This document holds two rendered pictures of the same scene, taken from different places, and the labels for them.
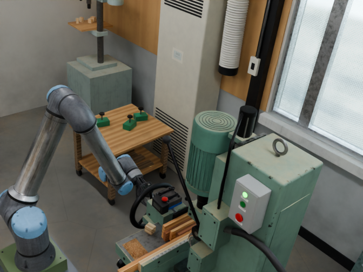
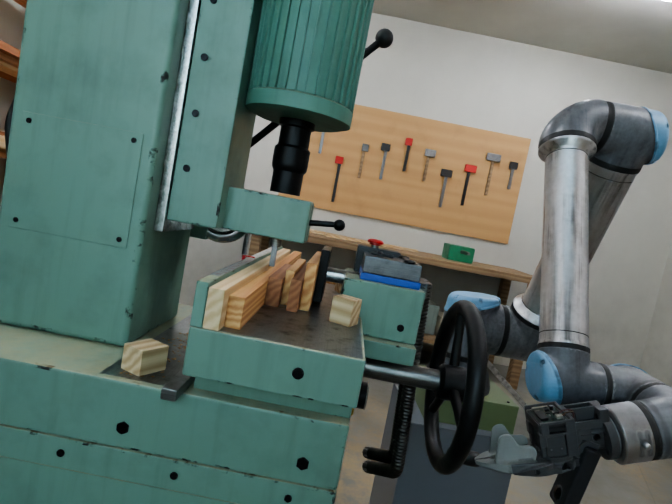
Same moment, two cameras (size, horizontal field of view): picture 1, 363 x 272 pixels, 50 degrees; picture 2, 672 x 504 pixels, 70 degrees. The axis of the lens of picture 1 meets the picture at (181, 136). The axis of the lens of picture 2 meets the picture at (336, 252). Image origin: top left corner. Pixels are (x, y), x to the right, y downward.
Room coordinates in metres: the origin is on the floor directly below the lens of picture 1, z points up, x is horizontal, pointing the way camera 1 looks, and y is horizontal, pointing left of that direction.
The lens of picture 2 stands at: (1.91, -0.64, 1.06)
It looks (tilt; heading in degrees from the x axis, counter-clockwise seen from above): 5 degrees down; 134
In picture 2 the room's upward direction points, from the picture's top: 11 degrees clockwise
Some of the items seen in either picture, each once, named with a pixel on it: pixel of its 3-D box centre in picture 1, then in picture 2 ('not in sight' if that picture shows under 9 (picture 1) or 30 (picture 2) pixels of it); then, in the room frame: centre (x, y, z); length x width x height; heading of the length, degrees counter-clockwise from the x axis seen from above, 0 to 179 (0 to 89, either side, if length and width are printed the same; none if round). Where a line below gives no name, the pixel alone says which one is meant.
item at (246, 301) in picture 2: (182, 239); (276, 276); (1.22, -0.06, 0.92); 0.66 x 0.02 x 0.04; 133
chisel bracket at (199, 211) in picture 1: (203, 216); (268, 219); (1.26, -0.14, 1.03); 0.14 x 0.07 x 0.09; 43
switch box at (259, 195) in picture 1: (248, 204); not in sight; (0.95, -0.24, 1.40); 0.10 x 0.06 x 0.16; 43
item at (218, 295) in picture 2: (194, 236); (261, 275); (1.24, -0.11, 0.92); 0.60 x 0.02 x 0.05; 133
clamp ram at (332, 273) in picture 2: (176, 213); (339, 276); (1.34, -0.02, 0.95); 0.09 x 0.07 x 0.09; 133
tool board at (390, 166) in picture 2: not in sight; (404, 169); (-0.58, 2.59, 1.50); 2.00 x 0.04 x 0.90; 46
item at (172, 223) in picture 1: (181, 222); (313, 277); (1.30, -0.05, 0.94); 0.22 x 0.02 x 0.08; 133
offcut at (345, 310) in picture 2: not in sight; (345, 310); (1.45, -0.11, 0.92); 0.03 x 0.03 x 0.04; 18
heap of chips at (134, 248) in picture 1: (135, 247); not in sight; (1.15, 0.14, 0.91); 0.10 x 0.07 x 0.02; 43
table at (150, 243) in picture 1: (176, 227); (326, 318); (1.33, -0.03, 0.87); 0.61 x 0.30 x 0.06; 133
